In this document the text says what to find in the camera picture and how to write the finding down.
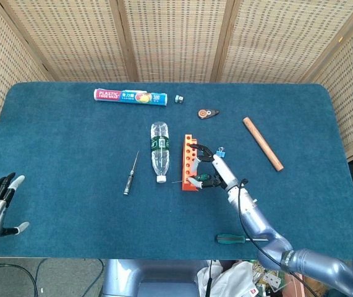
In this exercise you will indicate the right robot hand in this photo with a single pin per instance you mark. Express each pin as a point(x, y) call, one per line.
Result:
point(224, 170)

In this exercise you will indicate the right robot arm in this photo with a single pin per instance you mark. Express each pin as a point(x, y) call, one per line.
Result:
point(256, 219)

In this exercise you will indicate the orange screwdriver holder block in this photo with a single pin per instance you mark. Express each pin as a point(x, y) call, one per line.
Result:
point(188, 185)

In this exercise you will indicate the blue binder clip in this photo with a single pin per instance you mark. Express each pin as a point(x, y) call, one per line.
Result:
point(221, 152)

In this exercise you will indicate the wooden rod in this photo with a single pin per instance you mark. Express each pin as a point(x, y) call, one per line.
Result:
point(262, 143)

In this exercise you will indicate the orange black correction tape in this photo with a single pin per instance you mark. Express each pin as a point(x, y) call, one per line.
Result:
point(204, 114)

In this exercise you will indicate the clear plastic water bottle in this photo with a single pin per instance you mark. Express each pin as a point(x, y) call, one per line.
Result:
point(160, 148)

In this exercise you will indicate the blue carpet table cover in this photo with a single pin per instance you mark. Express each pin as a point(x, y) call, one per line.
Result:
point(71, 185)

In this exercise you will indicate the black precision screwdriver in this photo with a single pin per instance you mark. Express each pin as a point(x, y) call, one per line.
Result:
point(129, 182)

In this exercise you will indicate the white cloth bag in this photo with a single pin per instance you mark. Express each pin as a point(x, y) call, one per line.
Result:
point(235, 278)

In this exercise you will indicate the pile of circuit boards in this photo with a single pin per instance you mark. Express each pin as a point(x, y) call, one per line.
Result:
point(269, 277)

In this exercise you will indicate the plastic food wrap box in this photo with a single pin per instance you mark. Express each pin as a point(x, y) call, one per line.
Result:
point(126, 96)

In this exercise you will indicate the blue-grey robot torso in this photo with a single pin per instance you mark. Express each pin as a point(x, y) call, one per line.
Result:
point(151, 278)

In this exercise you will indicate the salmon pink box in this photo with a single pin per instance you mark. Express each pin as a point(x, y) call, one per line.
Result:
point(293, 286)

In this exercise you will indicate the woven folding screen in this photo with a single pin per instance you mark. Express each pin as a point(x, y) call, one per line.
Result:
point(176, 40)

